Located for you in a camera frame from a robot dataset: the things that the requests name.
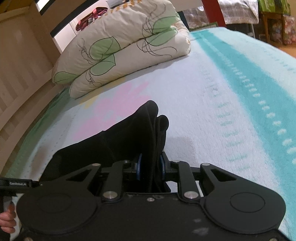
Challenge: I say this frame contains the wooden bed frame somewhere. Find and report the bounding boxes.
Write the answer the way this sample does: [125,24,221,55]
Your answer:
[1,1,62,170]

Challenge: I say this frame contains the folded leaf-pattern quilt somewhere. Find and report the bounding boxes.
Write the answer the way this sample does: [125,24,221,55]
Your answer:
[52,1,191,98]

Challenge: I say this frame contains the checked cloth on table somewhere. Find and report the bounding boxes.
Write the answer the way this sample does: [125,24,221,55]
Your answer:
[218,0,259,25]

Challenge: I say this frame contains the wooden chair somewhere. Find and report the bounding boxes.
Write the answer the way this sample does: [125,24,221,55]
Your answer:
[260,10,287,45]

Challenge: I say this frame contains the person's left hand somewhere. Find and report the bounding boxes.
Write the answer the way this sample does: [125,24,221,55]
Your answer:
[0,202,16,234]

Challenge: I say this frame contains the black pants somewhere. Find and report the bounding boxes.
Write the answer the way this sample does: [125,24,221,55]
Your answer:
[40,100,170,193]

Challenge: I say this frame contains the red wooden post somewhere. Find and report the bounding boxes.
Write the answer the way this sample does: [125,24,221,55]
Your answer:
[202,0,226,27]

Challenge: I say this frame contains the floral bed blanket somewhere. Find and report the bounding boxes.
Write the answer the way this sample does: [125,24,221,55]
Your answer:
[3,28,295,240]

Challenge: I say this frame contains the green cloth pile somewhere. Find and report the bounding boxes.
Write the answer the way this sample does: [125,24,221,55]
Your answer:
[258,0,291,15]

